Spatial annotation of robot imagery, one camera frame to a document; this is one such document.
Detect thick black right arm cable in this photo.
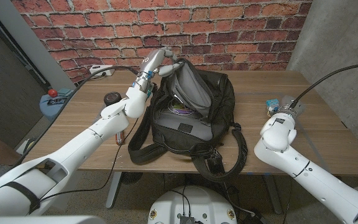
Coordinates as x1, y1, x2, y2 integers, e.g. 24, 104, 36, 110
290, 62, 358, 108

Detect black round cylinder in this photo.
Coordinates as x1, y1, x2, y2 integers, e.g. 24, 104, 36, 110
103, 91, 123, 106

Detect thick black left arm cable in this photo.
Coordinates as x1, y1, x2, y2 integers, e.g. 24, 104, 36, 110
14, 65, 139, 167

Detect blue rounded device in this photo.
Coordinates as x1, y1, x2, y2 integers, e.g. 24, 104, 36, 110
265, 99, 280, 113

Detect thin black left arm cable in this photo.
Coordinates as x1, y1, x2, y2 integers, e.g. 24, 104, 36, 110
39, 118, 139, 202

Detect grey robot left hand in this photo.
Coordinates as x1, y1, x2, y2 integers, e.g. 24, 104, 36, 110
138, 46, 185, 82

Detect black backpack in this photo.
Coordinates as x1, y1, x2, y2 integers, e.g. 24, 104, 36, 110
127, 57, 249, 184

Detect black round fan base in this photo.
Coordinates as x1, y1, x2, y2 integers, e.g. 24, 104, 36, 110
121, 172, 144, 185

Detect purple disc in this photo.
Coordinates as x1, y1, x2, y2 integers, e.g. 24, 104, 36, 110
168, 99, 195, 116

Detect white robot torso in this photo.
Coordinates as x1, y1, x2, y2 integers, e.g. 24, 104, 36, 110
147, 185, 238, 224

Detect white power strip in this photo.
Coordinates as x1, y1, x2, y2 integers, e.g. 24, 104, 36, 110
89, 64, 116, 77

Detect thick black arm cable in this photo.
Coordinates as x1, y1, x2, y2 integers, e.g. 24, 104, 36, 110
14, 65, 139, 167
290, 62, 358, 108

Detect grey table leg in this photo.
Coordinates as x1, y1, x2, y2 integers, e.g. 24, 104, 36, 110
262, 174, 283, 215
105, 171, 123, 209

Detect blue round stool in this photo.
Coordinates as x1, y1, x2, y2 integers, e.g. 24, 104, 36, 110
39, 90, 77, 123

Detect black phone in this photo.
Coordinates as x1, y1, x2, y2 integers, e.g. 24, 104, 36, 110
47, 97, 68, 106

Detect printed brick backdrop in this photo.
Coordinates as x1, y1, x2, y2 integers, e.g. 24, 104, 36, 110
11, 0, 313, 83

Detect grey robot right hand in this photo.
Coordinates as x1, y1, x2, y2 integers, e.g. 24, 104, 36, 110
267, 95, 306, 119

